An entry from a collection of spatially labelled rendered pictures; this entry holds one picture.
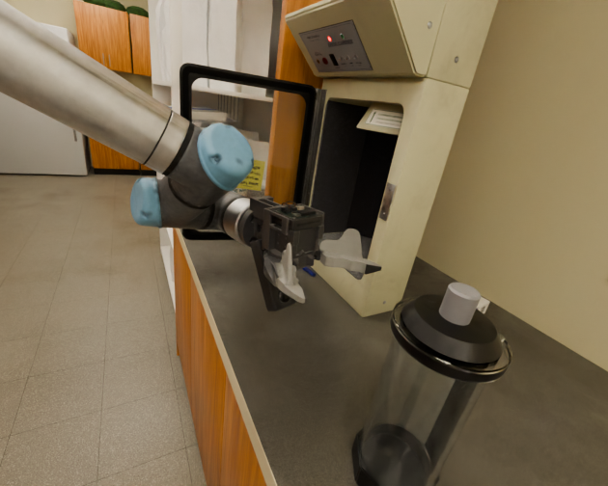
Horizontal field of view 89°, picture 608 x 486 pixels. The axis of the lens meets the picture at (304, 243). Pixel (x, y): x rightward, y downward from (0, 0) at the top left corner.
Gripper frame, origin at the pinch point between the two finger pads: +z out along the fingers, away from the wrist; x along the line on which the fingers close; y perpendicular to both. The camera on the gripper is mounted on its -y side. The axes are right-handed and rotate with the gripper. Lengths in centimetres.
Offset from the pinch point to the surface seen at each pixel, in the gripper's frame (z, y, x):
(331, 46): -27.5, 32.7, 20.7
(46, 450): -99, -109, -36
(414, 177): -7.7, 11.4, 26.0
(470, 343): 14.9, 2.9, -2.8
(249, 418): -5.8, -20.6, -9.9
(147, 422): -88, -109, -3
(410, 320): 9.9, 2.5, -3.5
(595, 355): 27, -21, 57
